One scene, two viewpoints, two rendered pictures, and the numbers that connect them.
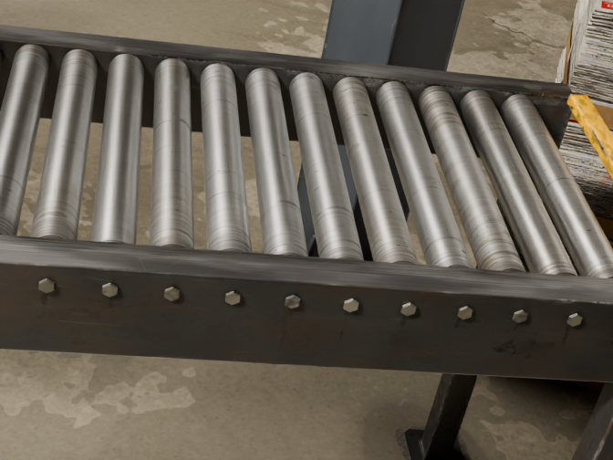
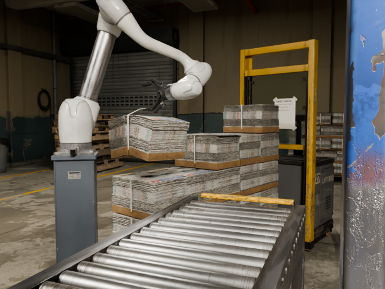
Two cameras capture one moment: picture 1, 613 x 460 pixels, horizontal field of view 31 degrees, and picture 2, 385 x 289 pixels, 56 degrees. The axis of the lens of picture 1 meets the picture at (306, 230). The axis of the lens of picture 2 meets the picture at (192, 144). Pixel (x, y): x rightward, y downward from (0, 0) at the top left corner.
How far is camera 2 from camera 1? 1.28 m
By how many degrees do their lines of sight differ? 60
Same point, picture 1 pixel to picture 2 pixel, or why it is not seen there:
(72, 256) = (276, 266)
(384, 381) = not seen: outside the picture
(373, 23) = (82, 225)
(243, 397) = not seen: outside the picture
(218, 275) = (289, 247)
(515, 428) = not seen: outside the picture
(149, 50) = (122, 235)
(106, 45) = (110, 241)
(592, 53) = (156, 197)
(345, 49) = (69, 243)
